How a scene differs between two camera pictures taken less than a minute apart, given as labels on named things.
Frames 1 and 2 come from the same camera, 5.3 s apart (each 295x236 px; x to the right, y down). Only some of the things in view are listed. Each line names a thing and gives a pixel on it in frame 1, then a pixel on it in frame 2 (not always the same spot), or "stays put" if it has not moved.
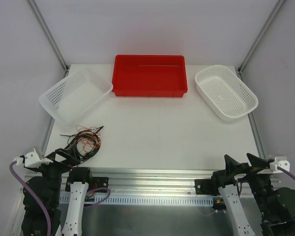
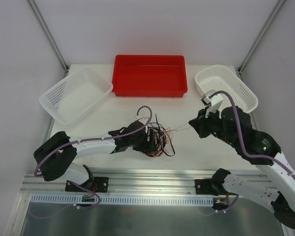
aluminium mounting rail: x=145 y=181 stays put
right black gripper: x=247 y=170 to x=201 y=123
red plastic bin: x=150 y=76 stays put
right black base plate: x=204 y=187 stays put
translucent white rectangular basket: x=74 y=95 stays put
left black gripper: x=55 y=162 to x=149 y=139
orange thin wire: x=89 y=138 to x=165 y=137
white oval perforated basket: x=223 y=93 stays put
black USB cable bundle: x=85 y=143 to x=163 y=139
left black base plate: x=96 y=183 stays put
